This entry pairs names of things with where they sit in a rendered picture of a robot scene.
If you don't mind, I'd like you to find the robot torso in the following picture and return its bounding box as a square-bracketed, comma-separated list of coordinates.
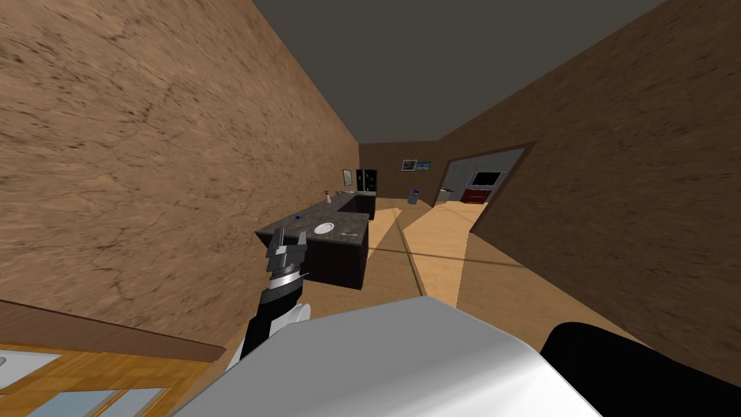
[172, 295, 604, 417]

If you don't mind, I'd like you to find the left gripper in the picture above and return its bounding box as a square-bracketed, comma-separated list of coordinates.
[266, 227, 309, 273]

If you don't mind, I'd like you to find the wooden door with glass panes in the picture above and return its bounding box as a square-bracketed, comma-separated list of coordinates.
[0, 342, 226, 417]

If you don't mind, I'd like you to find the dark kitchen counter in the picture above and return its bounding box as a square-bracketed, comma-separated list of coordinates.
[254, 190, 378, 291]

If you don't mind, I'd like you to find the black refrigerator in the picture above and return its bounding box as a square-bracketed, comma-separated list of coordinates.
[355, 168, 379, 194]

